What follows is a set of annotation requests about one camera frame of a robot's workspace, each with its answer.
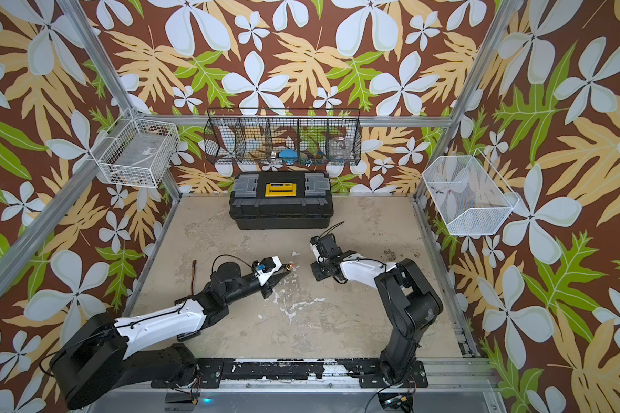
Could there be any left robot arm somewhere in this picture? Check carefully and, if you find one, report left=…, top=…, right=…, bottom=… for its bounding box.
left=50, top=256, right=293, bottom=410

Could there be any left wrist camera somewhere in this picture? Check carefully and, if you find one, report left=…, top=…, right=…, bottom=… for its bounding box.
left=253, top=256, right=282, bottom=287

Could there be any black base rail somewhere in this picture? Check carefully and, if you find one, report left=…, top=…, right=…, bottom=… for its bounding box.
left=152, top=358, right=428, bottom=390

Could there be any black wire basket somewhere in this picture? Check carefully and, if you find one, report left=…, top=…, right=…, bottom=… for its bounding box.
left=203, top=108, right=363, bottom=166

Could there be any white wire basket left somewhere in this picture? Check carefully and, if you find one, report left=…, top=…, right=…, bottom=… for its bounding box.
left=93, top=111, right=180, bottom=189

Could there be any brown stick tool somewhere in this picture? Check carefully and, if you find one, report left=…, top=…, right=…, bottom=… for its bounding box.
left=191, top=260, right=196, bottom=290

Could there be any white mesh basket right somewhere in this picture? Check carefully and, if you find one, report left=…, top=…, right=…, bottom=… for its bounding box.
left=423, top=155, right=520, bottom=237

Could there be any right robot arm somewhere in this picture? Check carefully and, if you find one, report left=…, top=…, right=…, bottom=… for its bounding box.
left=310, top=233, right=444, bottom=385

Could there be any blue object in basket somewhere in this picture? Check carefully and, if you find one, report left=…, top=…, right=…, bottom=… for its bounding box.
left=279, top=149, right=299, bottom=163

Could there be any black plastic toolbox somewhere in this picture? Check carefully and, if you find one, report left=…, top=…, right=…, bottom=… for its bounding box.
left=229, top=171, right=334, bottom=230

